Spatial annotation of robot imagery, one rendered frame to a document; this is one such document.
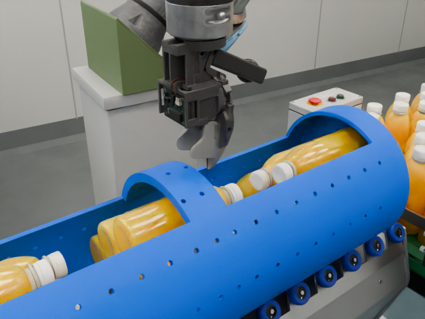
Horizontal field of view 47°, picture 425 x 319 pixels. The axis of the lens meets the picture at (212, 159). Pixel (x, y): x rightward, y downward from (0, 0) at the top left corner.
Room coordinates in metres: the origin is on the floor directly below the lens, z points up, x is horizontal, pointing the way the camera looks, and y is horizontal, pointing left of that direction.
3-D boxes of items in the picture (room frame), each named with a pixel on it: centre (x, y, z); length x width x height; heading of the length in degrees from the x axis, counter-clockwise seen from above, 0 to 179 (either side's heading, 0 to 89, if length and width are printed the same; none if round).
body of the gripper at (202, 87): (0.65, 0.02, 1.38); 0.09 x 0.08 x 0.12; 127
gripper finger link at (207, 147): (0.64, 0.01, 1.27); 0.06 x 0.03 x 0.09; 127
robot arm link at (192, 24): (0.66, 0.02, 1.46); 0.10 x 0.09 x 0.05; 37
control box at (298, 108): (1.28, -0.32, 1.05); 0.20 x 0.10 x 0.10; 127
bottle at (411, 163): (0.95, -0.47, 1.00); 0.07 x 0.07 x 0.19
